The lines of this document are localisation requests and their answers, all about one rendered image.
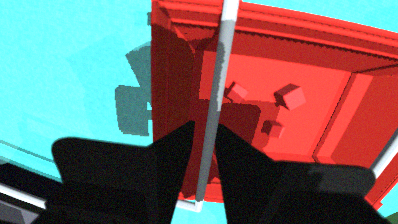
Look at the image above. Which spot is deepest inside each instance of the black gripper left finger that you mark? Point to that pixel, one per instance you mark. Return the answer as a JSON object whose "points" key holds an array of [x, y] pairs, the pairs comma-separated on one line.
{"points": [[157, 170]]}

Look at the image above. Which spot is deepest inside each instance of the red plastic tray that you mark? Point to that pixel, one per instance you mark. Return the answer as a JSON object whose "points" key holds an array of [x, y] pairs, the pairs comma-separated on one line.
{"points": [[348, 73]]}

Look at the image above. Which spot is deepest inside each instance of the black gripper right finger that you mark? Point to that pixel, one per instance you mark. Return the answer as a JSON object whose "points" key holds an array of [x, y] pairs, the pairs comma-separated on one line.
{"points": [[253, 184]]}

